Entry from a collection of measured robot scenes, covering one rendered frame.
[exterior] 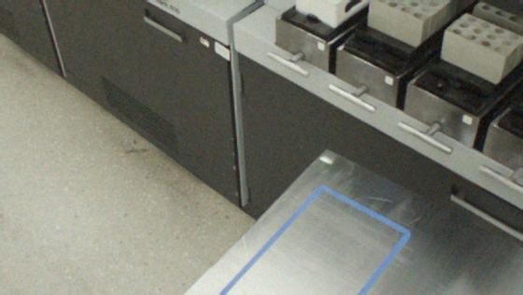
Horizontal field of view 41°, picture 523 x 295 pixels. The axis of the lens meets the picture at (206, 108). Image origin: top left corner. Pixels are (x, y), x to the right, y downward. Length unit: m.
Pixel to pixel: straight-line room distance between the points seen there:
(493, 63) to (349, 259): 0.44
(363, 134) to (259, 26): 0.32
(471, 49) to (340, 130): 0.33
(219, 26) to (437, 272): 0.79
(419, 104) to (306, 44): 0.25
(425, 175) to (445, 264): 0.40
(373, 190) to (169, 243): 1.07
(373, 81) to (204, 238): 0.90
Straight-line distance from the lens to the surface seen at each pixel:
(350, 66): 1.32
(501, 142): 1.21
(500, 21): 1.31
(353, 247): 0.98
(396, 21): 1.30
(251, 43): 1.49
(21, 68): 2.75
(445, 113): 1.24
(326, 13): 1.35
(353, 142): 1.43
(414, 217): 1.03
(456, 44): 1.26
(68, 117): 2.48
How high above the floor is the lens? 1.60
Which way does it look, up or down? 42 degrees down
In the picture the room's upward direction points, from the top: 6 degrees counter-clockwise
